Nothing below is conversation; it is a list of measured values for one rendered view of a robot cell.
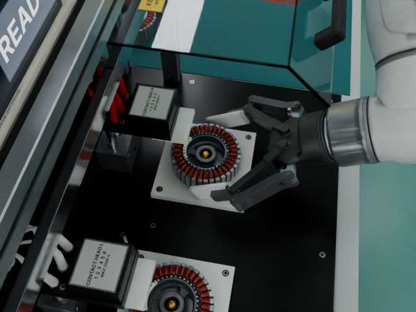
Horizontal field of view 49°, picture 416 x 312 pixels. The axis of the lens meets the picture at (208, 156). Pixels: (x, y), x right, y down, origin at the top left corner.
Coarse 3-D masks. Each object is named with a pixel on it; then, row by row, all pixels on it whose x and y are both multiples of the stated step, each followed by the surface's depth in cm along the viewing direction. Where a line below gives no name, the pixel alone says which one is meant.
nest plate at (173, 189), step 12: (240, 132) 79; (252, 132) 79; (168, 144) 78; (240, 144) 78; (252, 144) 78; (168, 156) 77; (192, 156) 77; (252, 156) 77; (168, 168) 75; (240, 168) 75; (156, 180) 74; (168, 180) 74; (156, 192) 73; (168, 192) 73; (180, 192) 73; (204, 204) 72; (216, 204) 72; (228, 204) 72
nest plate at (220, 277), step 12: (144, 252) 68; (156, 264) 67; (168, 264) 67; (192, 264) 67; (204, 264) 67; (216, 264) 67; (204, 276) 66; (216, 276) 66; (228, 276) 66; (168, 288) 65; (180, 288) 65; (216, 288) 65; (228, 288) 65; (156, 300) 64; (216, 300) 64; (228, 300) 64
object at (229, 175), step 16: (192, 128) 75; (208, 128) 76; (224, 128) 76; (176, 144) 74; (192, 144) 76; (208, 144) 77; (224, 144) 74; (176, 160) 72; (208, 160) 73; (224, 160) 72; (176, 176) 74; (192, 176) 71; (208, 176) 71; (224, 176) 71
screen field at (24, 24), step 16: (16, 0) 37; (32, 0) 39; (48, 0) 42; (0, 16) 35; (16, 16) 37; (32, 16) 40; (0, 32) 35; (16, 32) 38; (32, 32) 40; (0, 48) 36; (16, 48) 38; (0, 64) 36; (16, 64) 38
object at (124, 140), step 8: (104, 136) 74; (120, 136) 74; (128, 136) 74; (136, 136) 76; (104, 144) 73; (120, 144) 73; (128, 144) 73; (136, 144) 77; (96, 152) 73; (104, 152) 72; (112, 152) 72; (120, 152) 72; (128, 152) 73; (136, 152) 78; (104, 160) 74; (112, 160) 74; (120, 160) 73; (128, 160) 74; (104, 168) 77; (112, 168) 76; (120, 168) 75; (128, 168) 75
